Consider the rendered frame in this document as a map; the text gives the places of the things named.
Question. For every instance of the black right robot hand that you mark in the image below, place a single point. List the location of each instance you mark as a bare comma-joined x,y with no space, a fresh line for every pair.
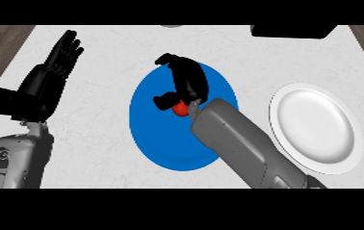
190,76

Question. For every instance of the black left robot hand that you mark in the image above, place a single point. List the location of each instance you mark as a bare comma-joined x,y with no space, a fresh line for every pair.
43,83

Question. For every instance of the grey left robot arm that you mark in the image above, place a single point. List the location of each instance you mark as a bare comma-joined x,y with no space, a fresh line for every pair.
21,157

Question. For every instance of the red tomato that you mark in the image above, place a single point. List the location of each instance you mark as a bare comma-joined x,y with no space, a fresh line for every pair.
181,110

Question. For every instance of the blue plate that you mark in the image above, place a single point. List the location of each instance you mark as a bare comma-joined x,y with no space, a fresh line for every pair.
166,144

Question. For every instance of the white plate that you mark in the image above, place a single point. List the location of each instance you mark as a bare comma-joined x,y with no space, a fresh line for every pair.
312,128

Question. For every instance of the black appliance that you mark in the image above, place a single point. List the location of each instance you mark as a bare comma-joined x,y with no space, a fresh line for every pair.
292,31

